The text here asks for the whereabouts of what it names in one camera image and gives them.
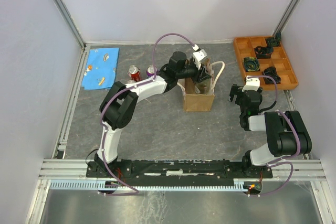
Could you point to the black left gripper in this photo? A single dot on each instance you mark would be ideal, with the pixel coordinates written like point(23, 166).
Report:
point(201, 74)

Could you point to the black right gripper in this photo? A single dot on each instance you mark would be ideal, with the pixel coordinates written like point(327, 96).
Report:
point(237, 91)

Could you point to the purple Fanta can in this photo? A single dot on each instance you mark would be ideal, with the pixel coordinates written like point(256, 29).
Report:
point(151, 71)

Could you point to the red cola can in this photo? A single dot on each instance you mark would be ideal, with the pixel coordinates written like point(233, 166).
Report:
point(134, 73)

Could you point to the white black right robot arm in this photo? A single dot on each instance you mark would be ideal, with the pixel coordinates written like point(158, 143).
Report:
point(286, 133)

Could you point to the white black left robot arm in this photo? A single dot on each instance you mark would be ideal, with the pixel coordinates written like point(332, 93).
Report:
point(118, 106)

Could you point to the burlap canvas tote bag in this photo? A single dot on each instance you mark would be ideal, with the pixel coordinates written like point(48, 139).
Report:
point(192, 102)

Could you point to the black floral rolled cloth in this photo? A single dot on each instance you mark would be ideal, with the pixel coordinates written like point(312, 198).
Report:
point(271, 72)

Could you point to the green yellow rolled cloth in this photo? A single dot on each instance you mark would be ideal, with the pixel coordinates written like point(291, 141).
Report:
point(251, 64)

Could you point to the orange wooden divided tray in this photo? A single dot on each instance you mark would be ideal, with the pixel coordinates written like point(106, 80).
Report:
point(245, 47)

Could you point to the black rolled cloth upper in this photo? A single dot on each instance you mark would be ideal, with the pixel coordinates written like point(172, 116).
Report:
point(263, 52)

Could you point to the dark green cloth corner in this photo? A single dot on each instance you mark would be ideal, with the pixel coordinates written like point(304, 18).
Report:
point(275, 40)

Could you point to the blue patterned cloth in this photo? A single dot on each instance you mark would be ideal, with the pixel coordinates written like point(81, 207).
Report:
point(100, 71)

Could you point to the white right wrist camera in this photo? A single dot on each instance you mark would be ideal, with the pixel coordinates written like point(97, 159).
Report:
point(251, 83)

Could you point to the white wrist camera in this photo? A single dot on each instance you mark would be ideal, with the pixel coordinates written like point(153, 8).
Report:
point(251, 83)
point(199, 55)

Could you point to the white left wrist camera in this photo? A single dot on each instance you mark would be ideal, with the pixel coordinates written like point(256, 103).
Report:
point(199, 55)

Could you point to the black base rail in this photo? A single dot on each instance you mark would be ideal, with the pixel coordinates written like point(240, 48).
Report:
point(186, 173)

